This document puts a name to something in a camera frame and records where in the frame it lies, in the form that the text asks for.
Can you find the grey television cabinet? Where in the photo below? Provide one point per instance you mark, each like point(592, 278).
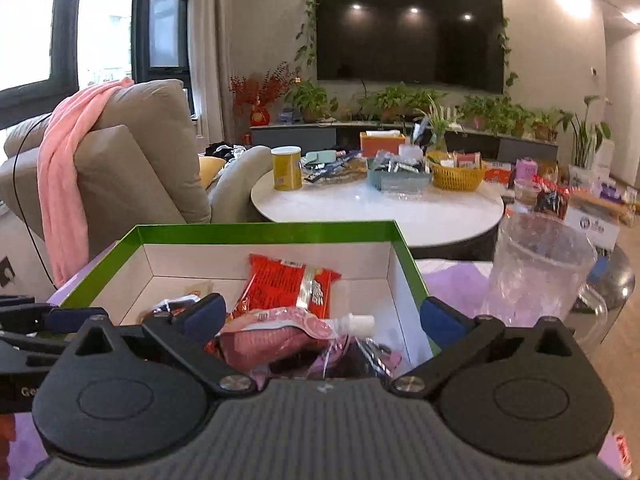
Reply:
point(300, 135)

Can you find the round white table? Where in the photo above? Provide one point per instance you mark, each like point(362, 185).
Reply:
point(350, 210)

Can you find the red snack bag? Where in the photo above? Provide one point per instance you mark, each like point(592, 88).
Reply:
point(285, 285)

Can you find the wall socket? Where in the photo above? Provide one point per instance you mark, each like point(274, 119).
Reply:
point(7, 272)

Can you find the trailing vine plant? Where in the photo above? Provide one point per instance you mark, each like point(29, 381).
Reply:
point(307, 25)

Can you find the dark blue snack packets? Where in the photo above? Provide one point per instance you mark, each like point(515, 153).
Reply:
point(335, 170)

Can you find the spider plant in vase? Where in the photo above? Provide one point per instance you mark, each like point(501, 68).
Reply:
point(439, 120)

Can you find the orange tissue box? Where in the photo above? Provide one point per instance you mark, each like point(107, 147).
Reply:
point(382, 145)

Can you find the yellow can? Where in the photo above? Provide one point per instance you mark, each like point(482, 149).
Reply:
point(287, 170)

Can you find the wall television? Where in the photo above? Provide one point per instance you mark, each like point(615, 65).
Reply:
point(410, 35)

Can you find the green cardboard box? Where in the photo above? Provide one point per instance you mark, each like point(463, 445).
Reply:
point(240, 235)

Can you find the mint green pouch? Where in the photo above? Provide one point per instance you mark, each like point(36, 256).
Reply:
point(320, 158)

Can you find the grey-blue plastic basket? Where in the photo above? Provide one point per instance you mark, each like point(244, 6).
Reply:
point(400, 180)

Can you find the bushy potted plant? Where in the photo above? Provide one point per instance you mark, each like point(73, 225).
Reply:
point(312, 100)

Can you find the row of small potted plants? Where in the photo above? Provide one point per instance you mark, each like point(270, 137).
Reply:
point(505, 115)

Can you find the pink spout pouch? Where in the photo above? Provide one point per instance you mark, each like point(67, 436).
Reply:
point(285, 332)

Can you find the red flower decoration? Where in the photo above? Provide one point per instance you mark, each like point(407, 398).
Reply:
point(260, 90)

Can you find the beige curtain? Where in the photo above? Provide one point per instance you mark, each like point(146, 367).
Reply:
point(210, 50)

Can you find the white cup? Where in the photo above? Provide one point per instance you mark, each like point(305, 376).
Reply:
point(411, 152)

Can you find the yellow cushion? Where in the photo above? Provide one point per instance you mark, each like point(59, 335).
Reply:
point(211, 172)

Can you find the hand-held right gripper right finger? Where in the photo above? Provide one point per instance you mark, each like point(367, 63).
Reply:
point(440, 317)

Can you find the pink box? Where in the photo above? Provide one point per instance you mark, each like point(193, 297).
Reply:
point(526, 169)

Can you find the yellow woven basket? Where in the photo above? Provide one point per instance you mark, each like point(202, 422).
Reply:
point(457, 177)

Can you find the black framed window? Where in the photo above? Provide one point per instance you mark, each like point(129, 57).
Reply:
point(65, 20)

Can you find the tall broad-leaf potted plant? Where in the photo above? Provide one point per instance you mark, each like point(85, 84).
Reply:
point(585, 135)

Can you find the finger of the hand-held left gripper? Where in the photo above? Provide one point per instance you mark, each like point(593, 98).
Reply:
point(25, 352)
point(75, 317)

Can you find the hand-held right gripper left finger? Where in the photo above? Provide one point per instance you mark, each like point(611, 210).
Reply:
point(205, 312)

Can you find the lidded plastic cup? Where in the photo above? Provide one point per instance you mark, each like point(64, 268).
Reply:
point(527, 192)

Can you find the pink towel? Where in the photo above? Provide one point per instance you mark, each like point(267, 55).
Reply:
point(65, 185)

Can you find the purple printed tablecloth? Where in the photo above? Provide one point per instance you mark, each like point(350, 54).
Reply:
point(455, 285)

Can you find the wide leafy potted plant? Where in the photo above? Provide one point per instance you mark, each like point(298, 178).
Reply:
point(395, 100)

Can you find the clear bag of dark snacks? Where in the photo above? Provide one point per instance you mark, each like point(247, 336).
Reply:
point(350, 357)

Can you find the white cardboard box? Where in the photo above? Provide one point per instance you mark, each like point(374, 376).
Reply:
point(592, 222)

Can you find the beige armchair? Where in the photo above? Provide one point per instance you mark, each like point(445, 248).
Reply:
point(150, 160)

